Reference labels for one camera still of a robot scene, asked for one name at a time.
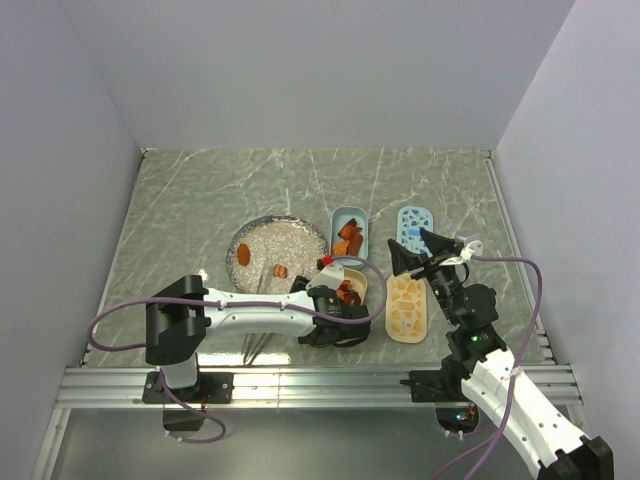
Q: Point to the aluminium frame rail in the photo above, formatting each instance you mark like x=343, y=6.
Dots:
x=279, y=387

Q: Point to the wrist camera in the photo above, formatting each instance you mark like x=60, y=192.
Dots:
x=472, y=248
x=331, y=274

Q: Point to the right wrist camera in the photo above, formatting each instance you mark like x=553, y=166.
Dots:
x=472, y=248

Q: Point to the speckled round plate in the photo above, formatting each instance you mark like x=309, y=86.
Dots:
x=291, y=241

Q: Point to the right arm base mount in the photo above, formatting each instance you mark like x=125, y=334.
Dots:
x=454, y=412

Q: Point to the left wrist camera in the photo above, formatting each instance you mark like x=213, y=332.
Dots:
x=331, y=274

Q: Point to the orange fried cutlet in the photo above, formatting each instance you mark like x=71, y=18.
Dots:
x=341, y=248

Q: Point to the orange oval nugget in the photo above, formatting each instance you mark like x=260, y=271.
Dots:
x=243, y=254

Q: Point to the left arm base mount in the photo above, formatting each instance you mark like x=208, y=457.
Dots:
x=183, y=412

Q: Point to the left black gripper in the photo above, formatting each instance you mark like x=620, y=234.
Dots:
x=300, y=285

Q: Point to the blue patterned lid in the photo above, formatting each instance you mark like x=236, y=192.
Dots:
x=410, y=220

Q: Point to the orange crab claw piece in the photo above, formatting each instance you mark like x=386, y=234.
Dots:
x=348, y=231

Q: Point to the red-brown meat slab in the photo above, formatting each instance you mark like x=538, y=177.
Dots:
x=355, y=244

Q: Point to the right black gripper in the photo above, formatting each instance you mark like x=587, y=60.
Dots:
x=439, y=247

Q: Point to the beige lunch box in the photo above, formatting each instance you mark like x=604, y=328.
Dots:
x=357, y=281

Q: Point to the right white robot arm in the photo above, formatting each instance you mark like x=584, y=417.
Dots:
x=482, y=368

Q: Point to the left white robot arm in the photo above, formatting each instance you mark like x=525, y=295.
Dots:
x=184, y=313

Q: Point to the beige patterned lid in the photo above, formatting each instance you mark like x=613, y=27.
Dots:
x=406, y=314

